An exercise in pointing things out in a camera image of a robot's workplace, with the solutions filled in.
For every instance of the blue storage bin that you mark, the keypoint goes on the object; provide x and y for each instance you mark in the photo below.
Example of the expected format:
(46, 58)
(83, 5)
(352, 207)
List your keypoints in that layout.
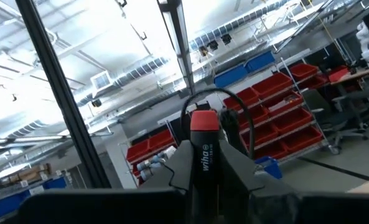
(3, 205)
(55, 183)
(260, 61)
(231, 76)

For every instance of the black aluminium frame post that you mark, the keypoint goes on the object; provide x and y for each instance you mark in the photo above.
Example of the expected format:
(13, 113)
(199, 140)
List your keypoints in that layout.
(63, 99)

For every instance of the red storage bin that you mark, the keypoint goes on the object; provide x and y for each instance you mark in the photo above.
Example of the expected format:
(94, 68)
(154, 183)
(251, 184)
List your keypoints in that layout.
(271, 151)
(249, 96)
(265, 135)
(260, 116)
(338, 74)
(271, 85)
(137, 151)
(304, 71)
(315, 83)
(293, 121)
(302, 139)
(160, 140)
(296, 97)

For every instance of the wood top work desk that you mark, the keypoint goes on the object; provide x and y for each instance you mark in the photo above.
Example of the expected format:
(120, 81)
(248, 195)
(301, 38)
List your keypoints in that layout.
(358, 75)

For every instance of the silver spiral air duct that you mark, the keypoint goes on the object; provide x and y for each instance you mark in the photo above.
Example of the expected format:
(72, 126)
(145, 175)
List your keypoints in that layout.
(134, 70)
(25, 129)
(234, 25)

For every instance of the black beam with light strips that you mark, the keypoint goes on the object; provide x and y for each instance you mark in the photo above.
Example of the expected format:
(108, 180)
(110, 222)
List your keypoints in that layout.
(175, 31)

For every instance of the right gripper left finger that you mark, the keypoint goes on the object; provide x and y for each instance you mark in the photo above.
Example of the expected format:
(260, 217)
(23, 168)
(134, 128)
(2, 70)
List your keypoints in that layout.
(103, 208)

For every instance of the white ceiling air vent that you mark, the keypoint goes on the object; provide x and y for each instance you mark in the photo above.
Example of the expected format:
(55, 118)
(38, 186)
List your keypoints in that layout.
(101, 81)

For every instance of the pale blue cylinder bundle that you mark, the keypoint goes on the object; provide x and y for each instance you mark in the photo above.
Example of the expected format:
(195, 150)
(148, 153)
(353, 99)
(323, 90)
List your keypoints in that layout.
(150, 165)

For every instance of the brown cardboard box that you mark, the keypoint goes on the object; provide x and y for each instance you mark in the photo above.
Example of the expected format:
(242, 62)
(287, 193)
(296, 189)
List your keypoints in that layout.
(31, 174)

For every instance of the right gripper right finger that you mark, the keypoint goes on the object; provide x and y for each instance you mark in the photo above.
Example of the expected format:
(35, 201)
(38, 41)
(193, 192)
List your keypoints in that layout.
(296, 210)

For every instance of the black frame beam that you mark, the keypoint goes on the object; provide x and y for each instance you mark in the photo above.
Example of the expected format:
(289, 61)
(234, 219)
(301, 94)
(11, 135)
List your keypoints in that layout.
(305, 25)

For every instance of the blue bucket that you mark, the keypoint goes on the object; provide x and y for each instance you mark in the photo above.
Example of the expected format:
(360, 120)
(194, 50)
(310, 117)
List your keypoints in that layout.
(271, 168)

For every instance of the large black red-capped screwdriver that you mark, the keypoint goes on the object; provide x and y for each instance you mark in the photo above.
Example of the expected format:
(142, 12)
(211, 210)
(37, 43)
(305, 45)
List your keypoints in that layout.
(204, 149)

